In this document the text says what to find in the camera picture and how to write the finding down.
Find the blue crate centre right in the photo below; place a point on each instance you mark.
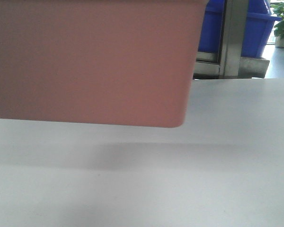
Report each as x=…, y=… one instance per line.
x=212, y=25

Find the blue crate far right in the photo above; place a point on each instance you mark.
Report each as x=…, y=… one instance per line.
x=258, y=27

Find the pink plastic box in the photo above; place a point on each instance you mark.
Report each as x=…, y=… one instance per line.
x=124, y=62

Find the stainless steel shelf rack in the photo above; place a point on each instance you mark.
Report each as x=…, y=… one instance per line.
x=228, y=63

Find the blue crate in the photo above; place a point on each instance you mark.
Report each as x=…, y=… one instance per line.
x=212, y=25
x=258, y=27

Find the potted green plant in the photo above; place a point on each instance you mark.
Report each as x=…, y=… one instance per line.
x=278, y=10

